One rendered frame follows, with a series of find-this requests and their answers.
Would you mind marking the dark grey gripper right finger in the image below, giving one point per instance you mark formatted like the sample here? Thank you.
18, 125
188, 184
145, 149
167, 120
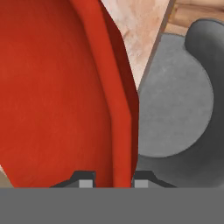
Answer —
144, 177

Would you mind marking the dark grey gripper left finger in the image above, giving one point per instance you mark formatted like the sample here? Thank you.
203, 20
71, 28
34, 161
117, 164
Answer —
84, 178

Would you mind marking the red bowl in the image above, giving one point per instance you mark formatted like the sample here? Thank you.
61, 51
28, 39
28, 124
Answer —
58, 102

